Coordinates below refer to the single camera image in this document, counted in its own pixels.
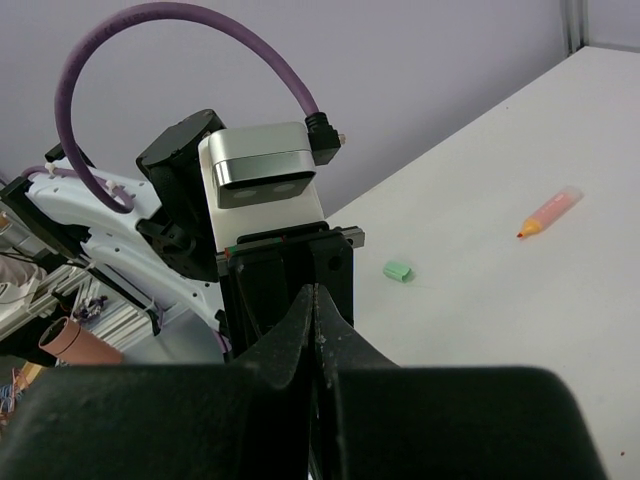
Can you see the brown cardboard tube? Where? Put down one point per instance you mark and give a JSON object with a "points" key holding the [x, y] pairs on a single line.
{"points": [[69, 342]]}

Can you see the orange highlighter pen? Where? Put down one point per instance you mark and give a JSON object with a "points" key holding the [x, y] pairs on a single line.
{"points": [[553, 209]]}

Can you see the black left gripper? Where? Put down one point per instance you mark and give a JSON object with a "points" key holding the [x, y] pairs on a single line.
{"points": [[261, 275]]}

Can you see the pale green pen cap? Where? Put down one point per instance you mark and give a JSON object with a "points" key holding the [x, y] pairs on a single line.
{"points": [[397, 271]]}

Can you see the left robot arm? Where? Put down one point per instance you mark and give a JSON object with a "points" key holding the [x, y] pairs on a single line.
{"points": [[156, 246]]}

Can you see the right aluminium frame post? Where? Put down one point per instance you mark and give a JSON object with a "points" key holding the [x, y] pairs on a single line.
{"points": [[575, 23]]}

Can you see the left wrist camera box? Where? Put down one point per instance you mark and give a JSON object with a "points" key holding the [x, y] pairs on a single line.
{"points": [[258, 179]]}

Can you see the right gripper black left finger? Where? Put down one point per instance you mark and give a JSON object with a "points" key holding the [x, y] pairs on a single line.
{"points": [[248, 419]]}

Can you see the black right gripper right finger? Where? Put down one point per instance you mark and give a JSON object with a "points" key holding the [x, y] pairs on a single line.
{"points": [[384, 421]]}

